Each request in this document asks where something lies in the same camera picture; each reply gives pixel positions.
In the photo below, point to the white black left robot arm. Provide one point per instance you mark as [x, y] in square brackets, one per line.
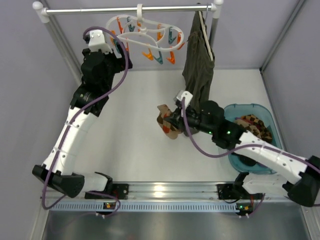
[58, 170]

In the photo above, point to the white clip sock hanger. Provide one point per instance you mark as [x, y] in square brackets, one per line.
[160, 39]

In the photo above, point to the black sock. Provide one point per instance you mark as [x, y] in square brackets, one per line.
[247, 161]

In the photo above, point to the white slotted cable duct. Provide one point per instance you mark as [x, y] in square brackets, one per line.
[152, 206]

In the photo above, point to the teal plastic basket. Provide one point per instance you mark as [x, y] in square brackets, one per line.
[236, 111]

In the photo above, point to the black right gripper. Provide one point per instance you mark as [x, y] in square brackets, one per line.
[175, 119]

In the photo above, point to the white garment hanger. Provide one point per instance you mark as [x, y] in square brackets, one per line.
[205, 36]

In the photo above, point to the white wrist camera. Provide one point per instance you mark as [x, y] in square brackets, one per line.
[97, 42]
[184, 95]

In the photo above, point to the aluminium mounting rail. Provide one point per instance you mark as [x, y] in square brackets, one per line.
[197, 191]

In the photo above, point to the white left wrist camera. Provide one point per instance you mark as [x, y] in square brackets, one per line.
[97, 42]

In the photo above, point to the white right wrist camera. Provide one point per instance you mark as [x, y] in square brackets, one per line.
[184, 95]

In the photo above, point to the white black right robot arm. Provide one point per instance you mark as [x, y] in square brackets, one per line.
[298, 178]

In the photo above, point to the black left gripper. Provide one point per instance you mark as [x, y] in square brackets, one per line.
[119, 61]

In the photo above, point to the brown beige checked sock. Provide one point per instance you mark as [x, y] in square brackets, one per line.
[242, 122]

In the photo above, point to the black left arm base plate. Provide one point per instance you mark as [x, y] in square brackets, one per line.
[118, 190]

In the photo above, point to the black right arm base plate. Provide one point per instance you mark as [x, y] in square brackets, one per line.
[231, 191]

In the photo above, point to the white metal clothes rack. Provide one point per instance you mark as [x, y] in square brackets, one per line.
[47, 17]

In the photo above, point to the yellow brown checked sock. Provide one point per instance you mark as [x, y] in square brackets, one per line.
[266, 134]

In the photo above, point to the olive green hanging garment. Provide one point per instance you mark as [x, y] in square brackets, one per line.
[198, 70]

